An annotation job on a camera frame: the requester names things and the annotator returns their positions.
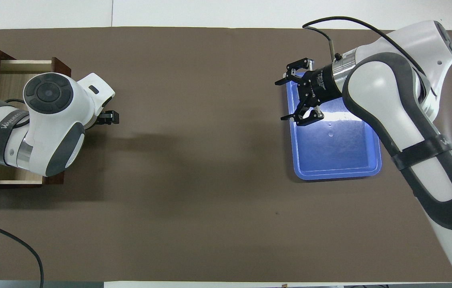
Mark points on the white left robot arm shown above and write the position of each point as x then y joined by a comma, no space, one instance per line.
49,120

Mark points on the brown table mat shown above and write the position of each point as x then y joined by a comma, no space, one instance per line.
209,160

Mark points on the dark wooden drawer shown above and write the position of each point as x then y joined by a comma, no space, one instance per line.
13,80

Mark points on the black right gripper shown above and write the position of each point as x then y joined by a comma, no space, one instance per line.
320,88

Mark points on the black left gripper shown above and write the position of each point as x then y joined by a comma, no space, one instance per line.
91,122

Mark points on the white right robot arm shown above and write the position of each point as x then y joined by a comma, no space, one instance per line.
390,92

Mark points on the blue plastic tray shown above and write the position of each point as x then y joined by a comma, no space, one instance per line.
330,152

